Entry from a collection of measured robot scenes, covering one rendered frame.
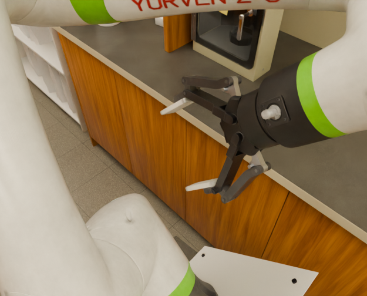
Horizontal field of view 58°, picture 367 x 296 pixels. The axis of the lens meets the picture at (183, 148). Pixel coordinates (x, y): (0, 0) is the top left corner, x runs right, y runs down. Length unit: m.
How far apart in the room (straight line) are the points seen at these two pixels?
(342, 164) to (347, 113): 0.77
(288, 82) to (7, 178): 0.29
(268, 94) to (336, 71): 0.08
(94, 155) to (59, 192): 1.95
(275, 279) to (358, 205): 0.48
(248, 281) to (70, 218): 0.37
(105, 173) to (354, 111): 1.97
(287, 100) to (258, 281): 0.36
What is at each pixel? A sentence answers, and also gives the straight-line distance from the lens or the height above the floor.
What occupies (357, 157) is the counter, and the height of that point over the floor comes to 0.94.
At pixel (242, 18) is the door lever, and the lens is 1.15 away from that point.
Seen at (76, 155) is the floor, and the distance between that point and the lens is 2.36.
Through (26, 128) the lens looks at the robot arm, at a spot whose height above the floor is 1.49.
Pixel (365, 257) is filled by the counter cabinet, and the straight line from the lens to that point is 1.11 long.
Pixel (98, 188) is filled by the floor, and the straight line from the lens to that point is 2.15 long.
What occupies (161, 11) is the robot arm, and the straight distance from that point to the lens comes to 0.42.
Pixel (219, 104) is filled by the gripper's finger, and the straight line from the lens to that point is 0.47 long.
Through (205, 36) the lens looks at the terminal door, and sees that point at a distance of 1.37.
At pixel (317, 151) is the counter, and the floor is 0.94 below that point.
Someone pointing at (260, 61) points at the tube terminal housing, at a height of 1.02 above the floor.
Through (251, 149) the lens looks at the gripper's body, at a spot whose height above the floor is 1.39.
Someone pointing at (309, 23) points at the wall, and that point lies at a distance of 1.62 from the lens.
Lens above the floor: 1.71
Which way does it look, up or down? 48 degrees down
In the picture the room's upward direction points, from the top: straight up
